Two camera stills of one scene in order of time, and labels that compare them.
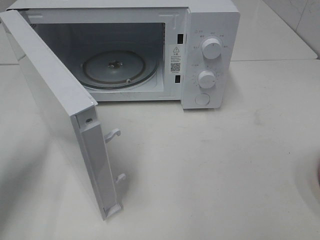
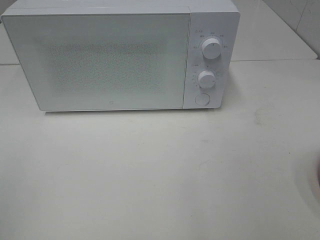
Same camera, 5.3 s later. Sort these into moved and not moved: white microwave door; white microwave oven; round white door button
Moved: white microwave door
Not moved: round white door button; white microwave oven
